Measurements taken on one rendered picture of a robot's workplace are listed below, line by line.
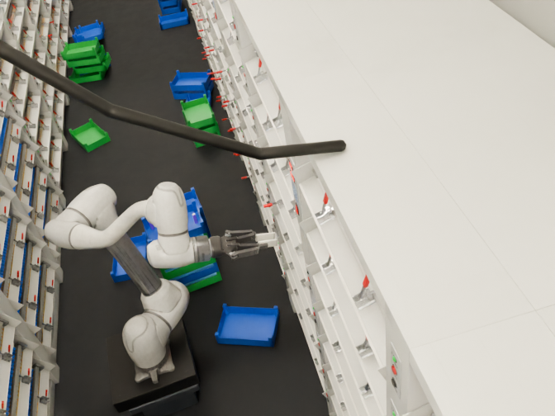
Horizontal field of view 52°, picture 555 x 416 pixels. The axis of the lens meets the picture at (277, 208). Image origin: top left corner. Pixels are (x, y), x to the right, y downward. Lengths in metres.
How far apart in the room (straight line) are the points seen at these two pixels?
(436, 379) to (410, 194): 0.38
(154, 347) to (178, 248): 0.77
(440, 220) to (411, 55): 0.58
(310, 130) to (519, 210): 0.47
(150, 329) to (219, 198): 1.48
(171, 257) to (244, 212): 1.79
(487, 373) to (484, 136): 0.54
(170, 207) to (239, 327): 1.34
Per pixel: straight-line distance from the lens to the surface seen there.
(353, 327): 1.42
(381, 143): 1.21
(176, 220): 1.89
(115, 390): 2.76
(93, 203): 2.38
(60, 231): 2.31
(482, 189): 1.11
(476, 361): 0.88
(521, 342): 0.91
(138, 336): 2.55
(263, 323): 3.08
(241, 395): 2.89
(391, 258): 0.98
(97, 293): 3.54
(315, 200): 1.45
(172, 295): 2.64
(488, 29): 1.62
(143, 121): 1.05
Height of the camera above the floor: 2.50
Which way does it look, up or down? 43 degrees down
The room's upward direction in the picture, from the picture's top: 11 degrees counter-clockwise
